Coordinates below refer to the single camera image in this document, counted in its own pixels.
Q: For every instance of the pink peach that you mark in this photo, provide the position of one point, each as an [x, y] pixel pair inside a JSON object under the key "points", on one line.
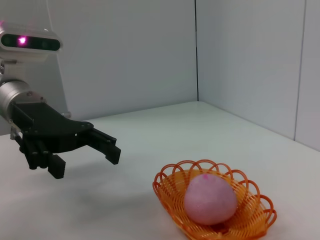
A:
{"points": [[210, 198]]}

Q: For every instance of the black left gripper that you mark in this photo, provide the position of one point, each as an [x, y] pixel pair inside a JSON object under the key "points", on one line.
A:
{"points": [[50, 130]]}

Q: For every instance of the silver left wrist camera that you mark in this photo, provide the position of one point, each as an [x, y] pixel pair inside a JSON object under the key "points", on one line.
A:
{"points": [[37, 43]]}

